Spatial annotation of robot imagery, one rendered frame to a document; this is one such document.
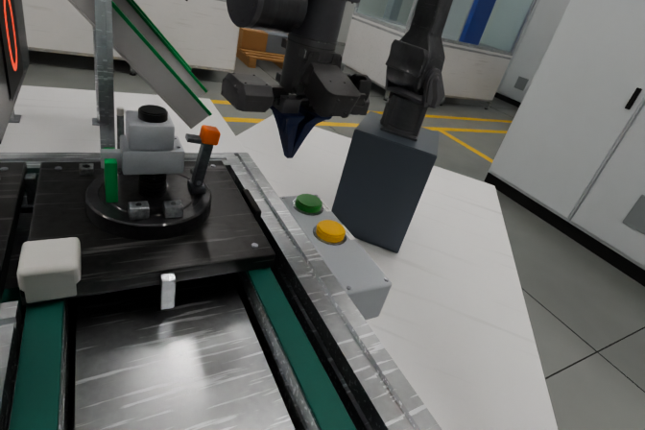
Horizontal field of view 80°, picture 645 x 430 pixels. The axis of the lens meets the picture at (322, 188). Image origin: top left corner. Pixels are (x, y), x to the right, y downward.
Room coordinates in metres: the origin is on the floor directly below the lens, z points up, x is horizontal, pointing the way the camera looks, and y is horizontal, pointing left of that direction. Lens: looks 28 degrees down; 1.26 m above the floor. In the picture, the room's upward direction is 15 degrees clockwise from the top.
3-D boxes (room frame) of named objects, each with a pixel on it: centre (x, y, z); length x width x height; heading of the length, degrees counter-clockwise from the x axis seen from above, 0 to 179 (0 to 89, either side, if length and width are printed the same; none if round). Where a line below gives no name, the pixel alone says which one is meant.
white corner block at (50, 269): (0.26, 0.22, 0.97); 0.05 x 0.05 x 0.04; 35
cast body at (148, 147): (0.39, 0.21, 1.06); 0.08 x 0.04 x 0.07; 125
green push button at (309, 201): (0.50, 0.01, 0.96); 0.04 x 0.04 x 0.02
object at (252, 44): (5.98, 1.13, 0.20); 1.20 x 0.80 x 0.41; 125
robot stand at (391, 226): (0.67, -0.11, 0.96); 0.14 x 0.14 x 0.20; 80
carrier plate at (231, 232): (0.39, 0.20, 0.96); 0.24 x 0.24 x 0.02; 35
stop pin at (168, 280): (0.29, 0.13, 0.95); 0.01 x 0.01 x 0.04; 35
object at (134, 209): (0.34, 0.19, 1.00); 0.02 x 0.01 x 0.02; 125
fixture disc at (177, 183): (0.39, 0.20, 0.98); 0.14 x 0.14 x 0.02
